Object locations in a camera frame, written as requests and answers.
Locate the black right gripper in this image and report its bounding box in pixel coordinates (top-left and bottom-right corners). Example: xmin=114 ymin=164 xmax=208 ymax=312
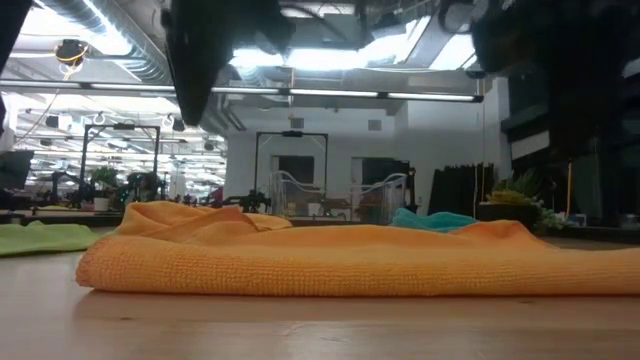
xmin=472 ymin=0 xmax=566 ymax=74

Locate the dark background monitor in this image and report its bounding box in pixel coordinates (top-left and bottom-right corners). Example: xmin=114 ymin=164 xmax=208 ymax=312
xmin=0 ymin=149 xmax=35 ymax=191

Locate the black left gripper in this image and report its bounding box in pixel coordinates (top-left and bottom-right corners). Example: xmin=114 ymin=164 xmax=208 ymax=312
xmin=164 ymin=0 xmax=296 ymax=126

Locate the person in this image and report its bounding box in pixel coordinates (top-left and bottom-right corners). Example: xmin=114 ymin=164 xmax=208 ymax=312
xmin=127 ymin=172 xmax=166 ymax=202

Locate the long LED light bar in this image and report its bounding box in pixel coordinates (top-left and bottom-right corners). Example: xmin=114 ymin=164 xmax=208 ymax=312
xmin=0 ymin=79 xmax=485 ymax=104

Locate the potted succulent plant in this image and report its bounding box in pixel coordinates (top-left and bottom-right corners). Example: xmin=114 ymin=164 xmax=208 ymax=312
xmin=475 ymin=168 xmax=569 ymax=235

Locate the black curtain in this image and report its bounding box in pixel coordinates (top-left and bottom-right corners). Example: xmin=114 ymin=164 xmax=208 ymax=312
xmin=428 ymin=162 xmax=497 ymax=217

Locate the teal microfiber towel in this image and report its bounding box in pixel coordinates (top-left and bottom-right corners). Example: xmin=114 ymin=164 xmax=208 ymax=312
xmin=388 ymin=207 xmax=479 ymax=234

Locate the hanging black cable reel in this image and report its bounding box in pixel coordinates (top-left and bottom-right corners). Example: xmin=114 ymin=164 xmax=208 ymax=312
xmin=53 ymin=38 xmax=91 ymax=69

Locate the background plant white pot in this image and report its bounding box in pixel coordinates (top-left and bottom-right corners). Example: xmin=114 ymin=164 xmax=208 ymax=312
xmin=89 ymin=166 xmax=121 ymax=212

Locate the black background rig frame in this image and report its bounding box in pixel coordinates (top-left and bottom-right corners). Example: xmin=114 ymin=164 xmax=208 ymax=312
xmin=253 ymin=130 xmax=330 ymax=201
xmin=79 ymin=123 xmax=162 ymax=204

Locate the green microfiber towel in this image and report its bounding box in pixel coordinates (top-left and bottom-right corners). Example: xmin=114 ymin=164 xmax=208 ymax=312
xmin=0 ymin=221 xmax=104 ymax=259

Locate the black aluminium table frame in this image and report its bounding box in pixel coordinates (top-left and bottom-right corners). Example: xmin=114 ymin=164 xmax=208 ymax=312
xmin=0 ymin=210 xmax=640 ymax=246

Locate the clear plastic bin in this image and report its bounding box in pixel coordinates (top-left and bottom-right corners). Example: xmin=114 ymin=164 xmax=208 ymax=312
xmin=268 ymin=169 xmax=410 ymax=226

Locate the orange microfiber towel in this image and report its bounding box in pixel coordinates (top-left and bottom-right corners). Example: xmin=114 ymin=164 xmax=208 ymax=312
xmin=74 ymin=219 xmax=640 ymax=299
xmin=115 ymin=199 xmax=295 ymax=239

